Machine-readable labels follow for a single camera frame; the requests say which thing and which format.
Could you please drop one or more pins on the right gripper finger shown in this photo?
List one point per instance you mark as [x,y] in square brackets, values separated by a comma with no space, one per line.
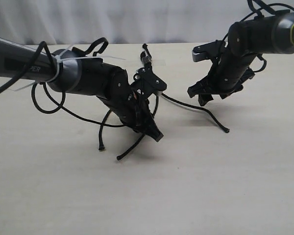
[199,88]
[203,99]

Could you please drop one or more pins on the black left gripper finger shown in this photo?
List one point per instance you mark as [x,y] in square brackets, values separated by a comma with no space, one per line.
[152,131]

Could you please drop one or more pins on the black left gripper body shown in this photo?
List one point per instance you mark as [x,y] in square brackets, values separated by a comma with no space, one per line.
[128,104]

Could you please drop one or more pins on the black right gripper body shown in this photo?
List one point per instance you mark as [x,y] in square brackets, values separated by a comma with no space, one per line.
[227,76]

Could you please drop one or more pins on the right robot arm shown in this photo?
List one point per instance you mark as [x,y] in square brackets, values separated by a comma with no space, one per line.
[261,35]

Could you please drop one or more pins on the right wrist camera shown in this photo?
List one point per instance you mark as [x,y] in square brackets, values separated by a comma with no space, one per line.
[208,51]

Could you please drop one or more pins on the white curtain backdrop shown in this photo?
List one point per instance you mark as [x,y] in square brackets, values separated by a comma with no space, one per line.
[120,21]

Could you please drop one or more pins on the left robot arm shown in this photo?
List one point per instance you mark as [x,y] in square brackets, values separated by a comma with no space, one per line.
[71,71]

